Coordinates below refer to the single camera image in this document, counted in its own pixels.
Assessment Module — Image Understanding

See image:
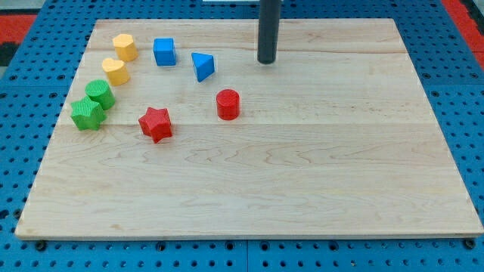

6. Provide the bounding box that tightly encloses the blue triangle block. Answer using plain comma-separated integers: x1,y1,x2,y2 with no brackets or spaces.
191,52,215,82

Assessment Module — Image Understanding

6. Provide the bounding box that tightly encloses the red cylinder block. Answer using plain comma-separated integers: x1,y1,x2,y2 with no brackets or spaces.
216,89,240,120

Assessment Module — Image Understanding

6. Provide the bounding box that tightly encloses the wooden board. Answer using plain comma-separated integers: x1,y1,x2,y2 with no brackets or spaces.
15,19,483,241

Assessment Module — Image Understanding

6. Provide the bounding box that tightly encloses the red star block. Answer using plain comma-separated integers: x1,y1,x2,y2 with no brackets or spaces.
138,107,172,144

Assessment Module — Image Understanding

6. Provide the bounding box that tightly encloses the blue cube block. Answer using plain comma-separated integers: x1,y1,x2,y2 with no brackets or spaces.
153,38,177,66

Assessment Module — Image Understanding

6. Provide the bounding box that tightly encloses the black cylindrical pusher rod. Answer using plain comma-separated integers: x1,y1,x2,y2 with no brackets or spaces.
257,0,281,64

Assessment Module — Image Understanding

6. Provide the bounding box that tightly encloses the yellow heart block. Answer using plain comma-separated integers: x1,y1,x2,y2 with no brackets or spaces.
101,58,130,86

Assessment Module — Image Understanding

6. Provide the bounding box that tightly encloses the yellow hexagon block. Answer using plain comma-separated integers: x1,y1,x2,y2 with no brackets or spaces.
112,33,138,62

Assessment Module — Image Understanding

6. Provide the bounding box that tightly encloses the green cylinder block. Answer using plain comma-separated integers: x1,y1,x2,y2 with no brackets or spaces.
85,79,116,110

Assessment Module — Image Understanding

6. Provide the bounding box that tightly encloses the green star block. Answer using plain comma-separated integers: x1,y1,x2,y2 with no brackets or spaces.
70,96,107,131

